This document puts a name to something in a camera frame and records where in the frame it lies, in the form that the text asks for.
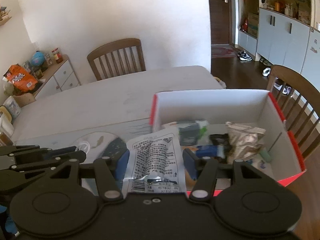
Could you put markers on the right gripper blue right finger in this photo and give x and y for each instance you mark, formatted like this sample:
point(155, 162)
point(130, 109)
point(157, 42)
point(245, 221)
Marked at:
point(191, 163)

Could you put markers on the blue globe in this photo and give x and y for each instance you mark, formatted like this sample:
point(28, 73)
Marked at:
point(38, 59)

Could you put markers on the white green tissue pack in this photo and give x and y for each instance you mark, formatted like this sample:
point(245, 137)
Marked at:
point(191, 133)

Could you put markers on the white shoes on floor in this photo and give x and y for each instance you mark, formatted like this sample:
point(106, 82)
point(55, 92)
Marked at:
point(266, 72)

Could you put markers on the wooden chair behind table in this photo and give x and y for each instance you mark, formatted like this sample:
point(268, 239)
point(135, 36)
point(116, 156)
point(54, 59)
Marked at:
point(117, 58)

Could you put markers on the blue white small packet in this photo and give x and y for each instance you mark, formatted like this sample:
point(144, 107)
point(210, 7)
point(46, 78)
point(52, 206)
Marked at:
point(210, 151)

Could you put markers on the silver crinkled snack bag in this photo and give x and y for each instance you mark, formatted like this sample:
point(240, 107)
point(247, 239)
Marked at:
point(244, 141)

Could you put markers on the wooden wall shelf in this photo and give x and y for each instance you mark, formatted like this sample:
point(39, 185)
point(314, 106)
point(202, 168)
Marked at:
point(3, 21)

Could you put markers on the clear bag of dark seaweed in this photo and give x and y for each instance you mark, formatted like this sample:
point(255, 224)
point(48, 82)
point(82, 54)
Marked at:
point(220, 139)

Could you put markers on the red and white cardboard box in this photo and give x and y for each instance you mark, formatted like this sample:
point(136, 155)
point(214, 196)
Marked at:
point(253, 107)

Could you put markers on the white mug with print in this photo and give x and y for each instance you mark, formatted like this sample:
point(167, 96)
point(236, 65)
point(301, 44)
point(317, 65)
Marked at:
point(12, 106)

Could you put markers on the orange snack bag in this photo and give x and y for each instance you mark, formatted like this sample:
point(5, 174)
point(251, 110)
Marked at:
point(21, 79)

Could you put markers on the dark wooden door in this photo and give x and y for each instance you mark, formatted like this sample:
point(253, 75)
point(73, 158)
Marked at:
point(220, 21)

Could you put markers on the red-lidded sauce jar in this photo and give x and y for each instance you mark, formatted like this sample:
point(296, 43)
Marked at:
point(57, 55)

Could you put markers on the grey hallway cabinet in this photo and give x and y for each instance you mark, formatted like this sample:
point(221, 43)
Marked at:
point(288, 34)

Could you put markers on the black sneakers on floor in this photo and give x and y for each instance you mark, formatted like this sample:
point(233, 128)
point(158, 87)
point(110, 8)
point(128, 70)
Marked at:
point(244, 56)

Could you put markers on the cardboard box in cabinet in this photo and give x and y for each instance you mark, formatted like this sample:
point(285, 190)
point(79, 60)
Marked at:
point(253, 22)

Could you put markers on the white printed snack packet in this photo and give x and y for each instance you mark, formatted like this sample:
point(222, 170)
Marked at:
point(155, 164)

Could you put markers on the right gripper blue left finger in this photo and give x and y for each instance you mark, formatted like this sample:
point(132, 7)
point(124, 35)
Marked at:
point(121, 165)

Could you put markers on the white drawer cabinet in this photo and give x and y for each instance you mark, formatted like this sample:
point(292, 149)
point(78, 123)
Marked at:
point(58, 78)

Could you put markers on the wooden chair at right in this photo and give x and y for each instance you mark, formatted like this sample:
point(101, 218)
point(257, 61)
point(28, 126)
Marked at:
point(299, 101)

